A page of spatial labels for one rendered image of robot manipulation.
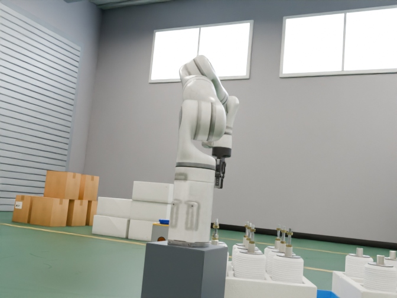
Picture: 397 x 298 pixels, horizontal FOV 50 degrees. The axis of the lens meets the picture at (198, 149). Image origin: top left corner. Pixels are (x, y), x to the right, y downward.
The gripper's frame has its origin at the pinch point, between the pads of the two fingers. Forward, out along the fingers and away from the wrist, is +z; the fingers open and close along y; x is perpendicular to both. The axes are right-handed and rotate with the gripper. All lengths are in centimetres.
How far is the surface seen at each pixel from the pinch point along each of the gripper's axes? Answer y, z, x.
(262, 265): -23.9, 24.8, -19.2
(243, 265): -25.7, 25.5, -13.4
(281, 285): -27.7, 29.5, -25.3
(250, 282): -29.1, 29.7, -16.1
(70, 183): 279, -1, 209
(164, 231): -25.0, 17.7, 12.8
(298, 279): -23.2, 27.9, -30.2
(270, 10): 504, -314, 12
